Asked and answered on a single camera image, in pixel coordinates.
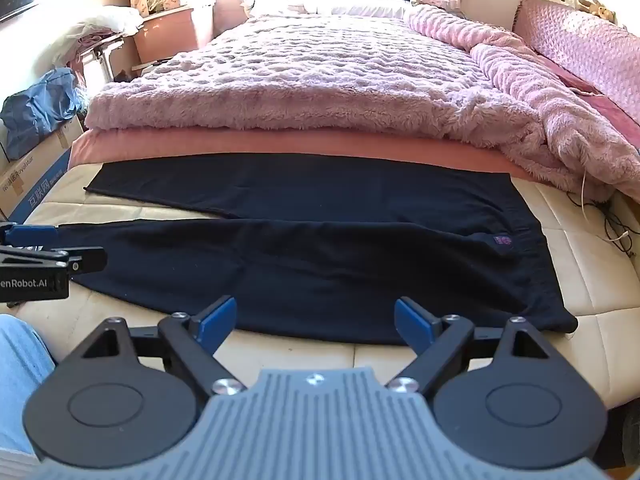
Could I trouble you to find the person's light blue jeans leg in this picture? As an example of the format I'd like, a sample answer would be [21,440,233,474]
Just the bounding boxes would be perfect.
[0,314,57,467]

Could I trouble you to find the blue fabric bag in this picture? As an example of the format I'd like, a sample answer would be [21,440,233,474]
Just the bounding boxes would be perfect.
[0,67,87,136]

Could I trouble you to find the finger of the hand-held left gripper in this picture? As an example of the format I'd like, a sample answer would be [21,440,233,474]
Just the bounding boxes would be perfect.
[0,223,60,249]
[0,247,109,275]

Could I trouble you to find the brown storage box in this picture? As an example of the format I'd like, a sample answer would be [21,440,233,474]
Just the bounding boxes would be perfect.
[134,5,199,64]

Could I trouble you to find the dark navy pants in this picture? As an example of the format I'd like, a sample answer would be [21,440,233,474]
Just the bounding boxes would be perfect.
[57,152,580,346]

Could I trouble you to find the salmon pink bed sheet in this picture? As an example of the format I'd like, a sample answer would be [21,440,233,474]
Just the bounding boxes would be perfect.
[67,127,541,183]

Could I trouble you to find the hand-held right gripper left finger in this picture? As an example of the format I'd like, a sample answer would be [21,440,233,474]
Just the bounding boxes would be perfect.
[70,296,246,397]

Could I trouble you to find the beige plush toy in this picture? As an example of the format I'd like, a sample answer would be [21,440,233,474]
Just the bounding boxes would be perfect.
[579,0,617,24]

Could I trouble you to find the white folding rack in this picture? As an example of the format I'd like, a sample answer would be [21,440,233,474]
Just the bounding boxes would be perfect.
[79,35,127,92]

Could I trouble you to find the printed cardboard box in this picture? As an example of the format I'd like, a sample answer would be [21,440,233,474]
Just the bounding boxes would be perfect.
[0,115,86,226]

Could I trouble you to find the pink fluffy blanket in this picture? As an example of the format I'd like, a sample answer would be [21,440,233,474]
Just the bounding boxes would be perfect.
[85,5,640,202]

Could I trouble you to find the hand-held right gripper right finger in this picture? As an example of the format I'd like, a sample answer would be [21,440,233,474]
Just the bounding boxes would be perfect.
[387,297,566,395]

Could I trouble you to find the white cable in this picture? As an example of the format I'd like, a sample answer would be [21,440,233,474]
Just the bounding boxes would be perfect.
[579,167,632,242]

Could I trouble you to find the pink quilted headboard cover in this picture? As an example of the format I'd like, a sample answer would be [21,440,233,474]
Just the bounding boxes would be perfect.
[512,0,640,126]

